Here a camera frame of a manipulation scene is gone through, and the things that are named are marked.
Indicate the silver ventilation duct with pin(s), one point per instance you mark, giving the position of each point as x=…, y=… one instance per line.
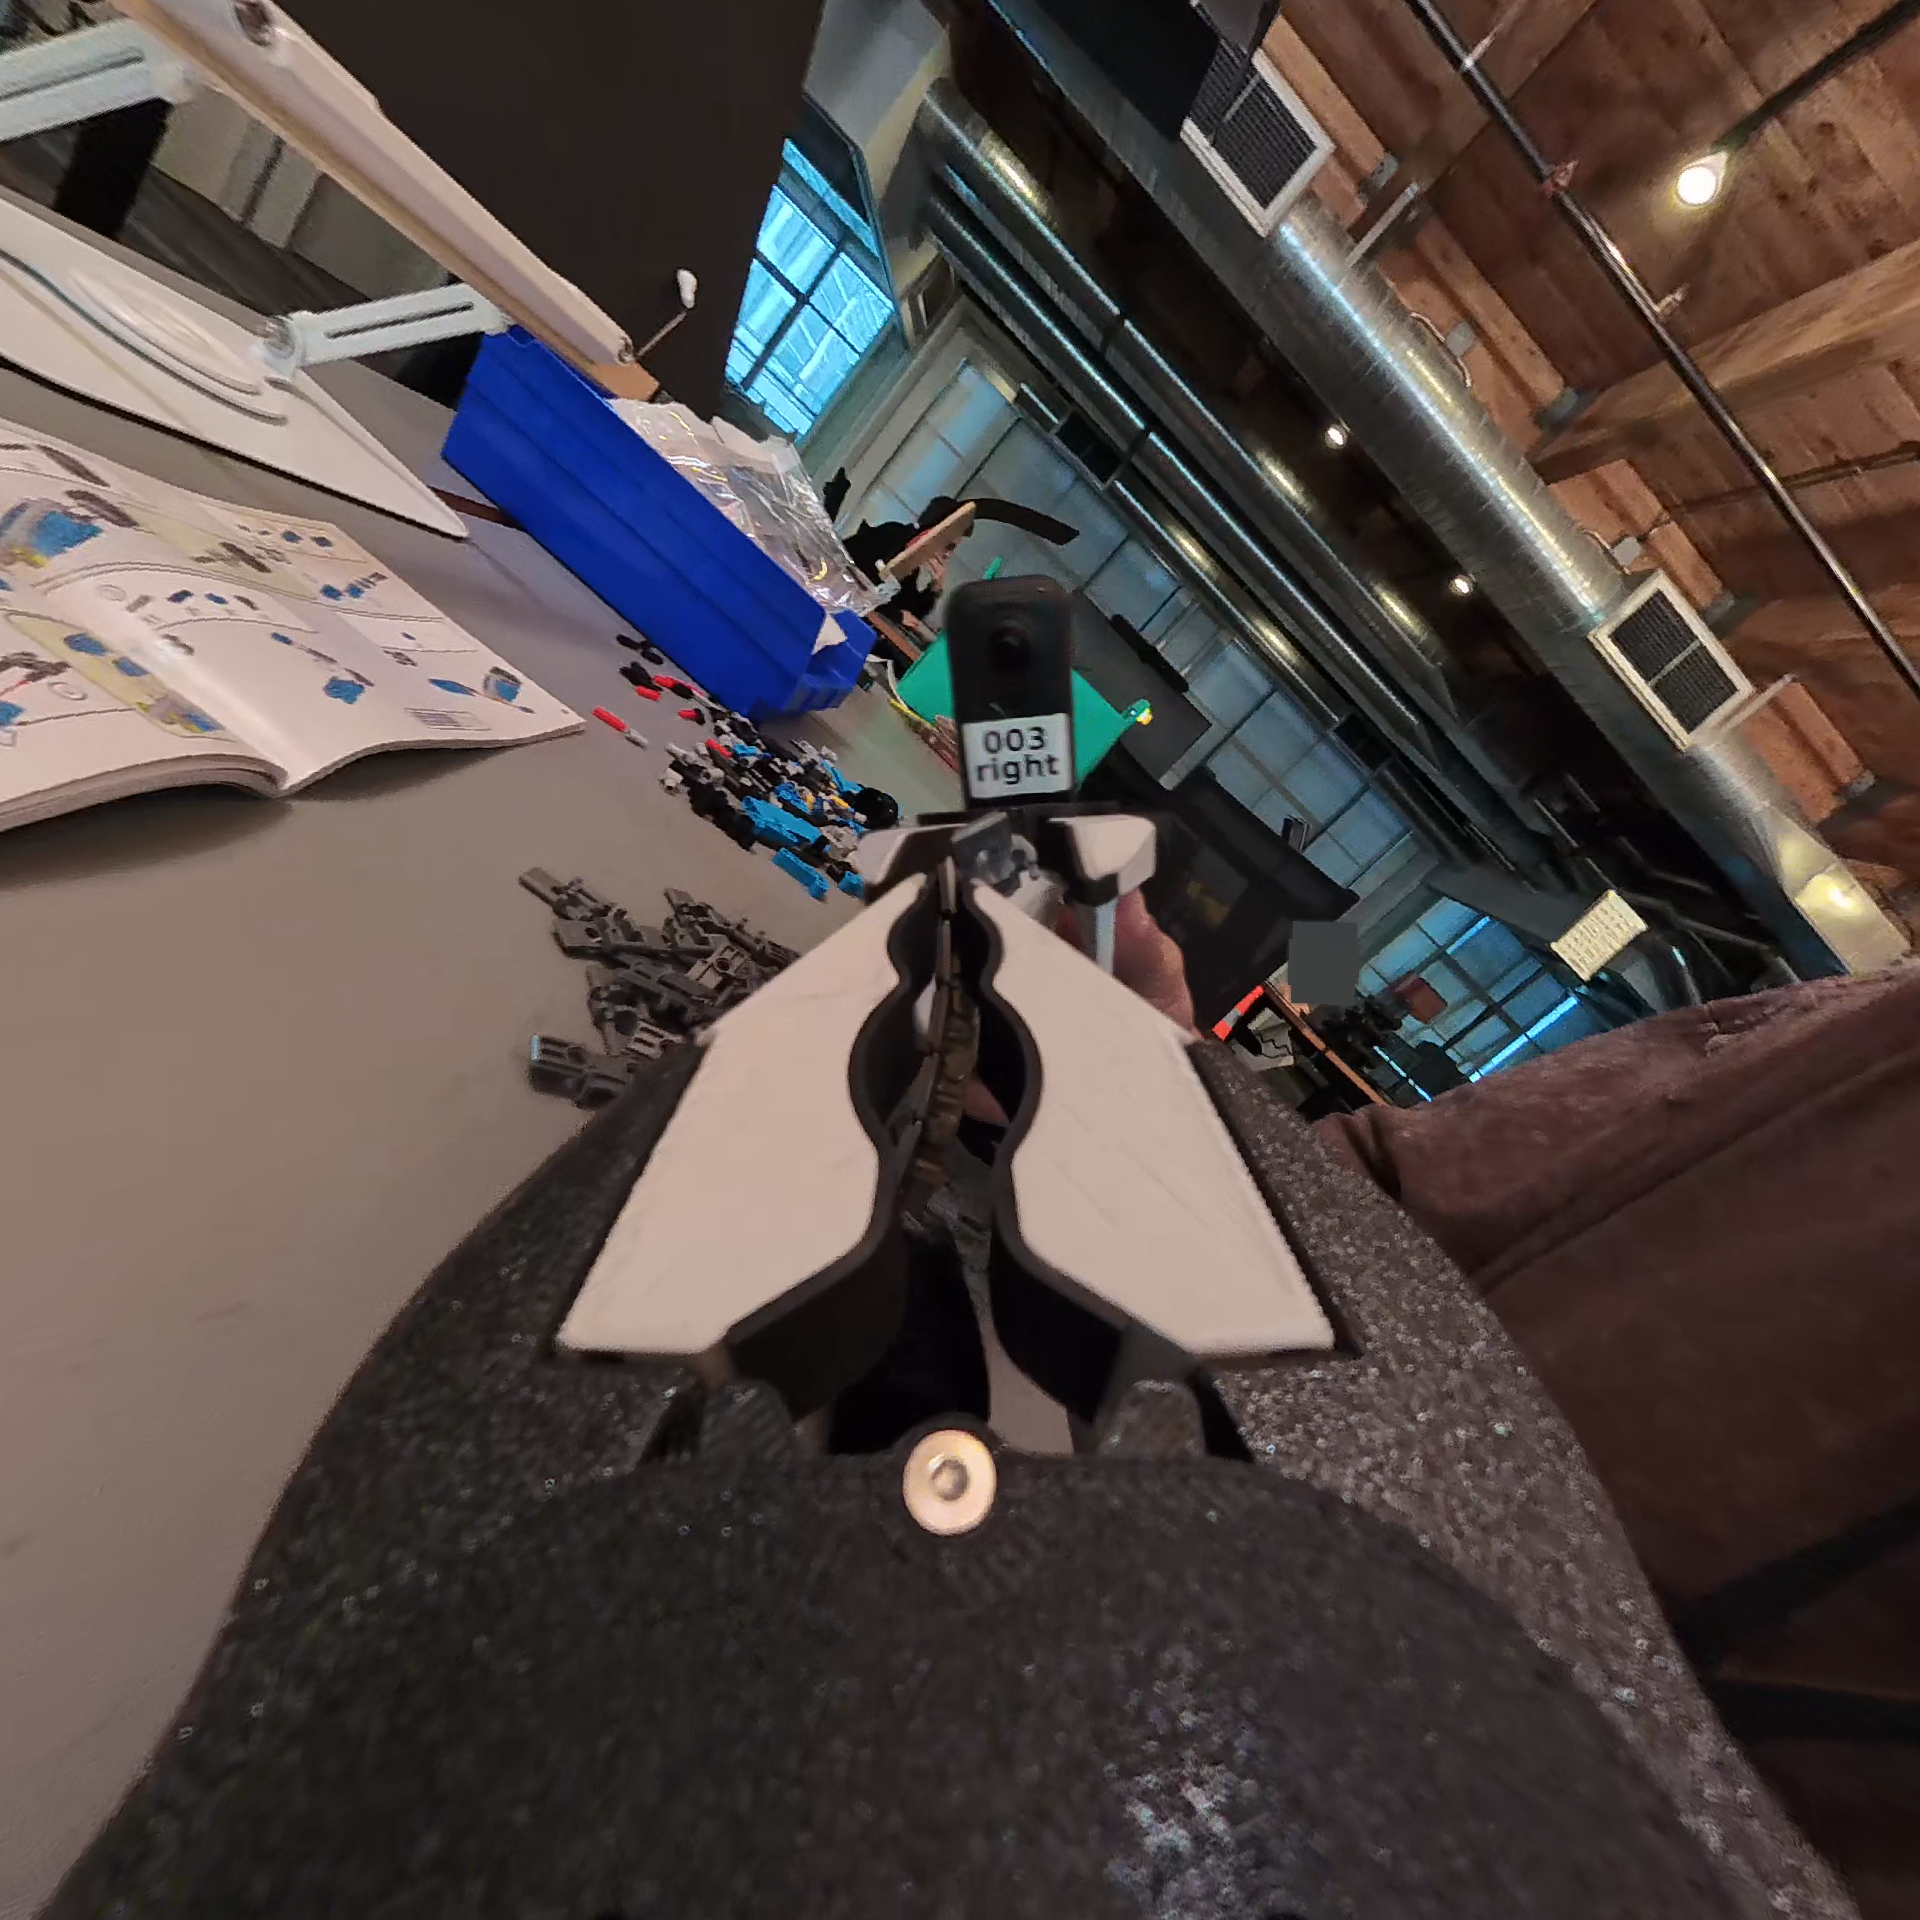
x=1425, y=451

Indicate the grey desk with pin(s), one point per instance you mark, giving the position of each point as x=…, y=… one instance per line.
x=225, y=1200

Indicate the pile of grey track links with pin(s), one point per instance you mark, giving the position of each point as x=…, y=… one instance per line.
x=645, y=960

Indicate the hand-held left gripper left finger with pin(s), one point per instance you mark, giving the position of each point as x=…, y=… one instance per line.
x=720, y=1184

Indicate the orange striped safety cone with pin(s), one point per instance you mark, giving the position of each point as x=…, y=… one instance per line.
x=1233, y=1020

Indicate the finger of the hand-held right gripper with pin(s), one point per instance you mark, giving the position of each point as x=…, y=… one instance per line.
x=1103, y=879
x=901, y=861

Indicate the grey ceiling air unit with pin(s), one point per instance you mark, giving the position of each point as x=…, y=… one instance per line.
x=1142, y=43

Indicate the white vent grille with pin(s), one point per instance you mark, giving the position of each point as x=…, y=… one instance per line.
x=1675, y=660
x=1257, y=136

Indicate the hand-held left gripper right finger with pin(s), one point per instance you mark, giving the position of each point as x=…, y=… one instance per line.
x=1172, y=1184

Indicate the person's right hand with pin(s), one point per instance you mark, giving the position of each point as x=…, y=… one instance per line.
x=1157, y=960

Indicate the black equipment case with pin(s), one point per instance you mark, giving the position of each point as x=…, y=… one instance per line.
x=1245, y=900

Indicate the heap of mixed coloured bricks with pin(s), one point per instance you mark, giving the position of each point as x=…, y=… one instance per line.
x=780, y=802

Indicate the scattered black and red pins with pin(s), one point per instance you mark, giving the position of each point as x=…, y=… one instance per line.
x=653, y=691

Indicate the white wall sign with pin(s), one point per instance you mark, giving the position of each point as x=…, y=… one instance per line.
x=1598, y=933

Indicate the black partition panel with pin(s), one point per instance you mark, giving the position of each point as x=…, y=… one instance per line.
x=599, y=149

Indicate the open instruction booklet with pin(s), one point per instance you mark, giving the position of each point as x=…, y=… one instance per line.
x=225, y=644

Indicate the blue plastic bin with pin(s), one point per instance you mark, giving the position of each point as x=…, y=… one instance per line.
x=645, y=524

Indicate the clear plastic bags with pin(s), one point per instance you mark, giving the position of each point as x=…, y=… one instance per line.
x=734, y=480

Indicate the large paned window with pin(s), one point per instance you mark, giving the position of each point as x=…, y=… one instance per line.
x=809, y=299

